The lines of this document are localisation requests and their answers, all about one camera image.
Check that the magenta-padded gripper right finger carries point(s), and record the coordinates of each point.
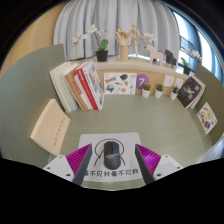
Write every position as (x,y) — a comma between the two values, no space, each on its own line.
(166,166)

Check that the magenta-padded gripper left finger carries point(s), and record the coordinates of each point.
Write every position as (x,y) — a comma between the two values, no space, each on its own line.
(58,166)

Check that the black computer mouse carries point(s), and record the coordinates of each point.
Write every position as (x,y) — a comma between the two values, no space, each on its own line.
(111,156)

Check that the white printed mouse pad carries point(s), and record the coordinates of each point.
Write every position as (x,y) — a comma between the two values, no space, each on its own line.
(128,141)

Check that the beige booklet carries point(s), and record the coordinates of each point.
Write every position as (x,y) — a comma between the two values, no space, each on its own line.
(50,128)

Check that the white sticker sheet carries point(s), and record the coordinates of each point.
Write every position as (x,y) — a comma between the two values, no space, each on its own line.
(207,117)
(120,83)

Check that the small succulent in white pot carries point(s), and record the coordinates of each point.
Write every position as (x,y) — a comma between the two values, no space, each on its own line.
(174,95)
(159,93)
(146,92)

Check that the dark-covered book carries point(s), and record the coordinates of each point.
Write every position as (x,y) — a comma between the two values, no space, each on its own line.
(188,91)

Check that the thick white book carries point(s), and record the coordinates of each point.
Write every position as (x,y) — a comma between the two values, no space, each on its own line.
(61,86)

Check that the red book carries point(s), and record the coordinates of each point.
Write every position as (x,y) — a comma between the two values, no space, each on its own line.
(87,88)

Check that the purple round number sign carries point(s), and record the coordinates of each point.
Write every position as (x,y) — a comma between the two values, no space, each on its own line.
(142,81)

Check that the white orchid in black pot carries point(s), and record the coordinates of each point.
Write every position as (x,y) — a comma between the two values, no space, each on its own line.
(187,70)
(102,55)

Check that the wooden desk shelf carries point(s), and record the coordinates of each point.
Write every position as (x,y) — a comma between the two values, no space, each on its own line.
(140,65)

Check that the dark horse figurine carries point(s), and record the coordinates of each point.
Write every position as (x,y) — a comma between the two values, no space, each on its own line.
(170,56)

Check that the pink horse figurine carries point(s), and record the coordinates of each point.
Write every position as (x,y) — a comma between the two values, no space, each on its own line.
(155,53)

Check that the window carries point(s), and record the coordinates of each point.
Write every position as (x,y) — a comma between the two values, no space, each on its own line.
(203,43)

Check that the white orchid plant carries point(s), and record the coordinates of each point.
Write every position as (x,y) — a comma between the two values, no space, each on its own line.
(149,36)

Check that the wooden hand model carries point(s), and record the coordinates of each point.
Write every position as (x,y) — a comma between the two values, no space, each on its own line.
(123,41)

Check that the wooden artist mannequin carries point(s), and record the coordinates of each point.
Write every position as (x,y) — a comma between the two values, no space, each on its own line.
(135,35)

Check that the grey curtain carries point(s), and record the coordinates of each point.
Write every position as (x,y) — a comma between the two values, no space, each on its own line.
(113,15)

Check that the white wall outlet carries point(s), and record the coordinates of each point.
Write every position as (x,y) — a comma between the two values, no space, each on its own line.
(168,81)
(179,83)

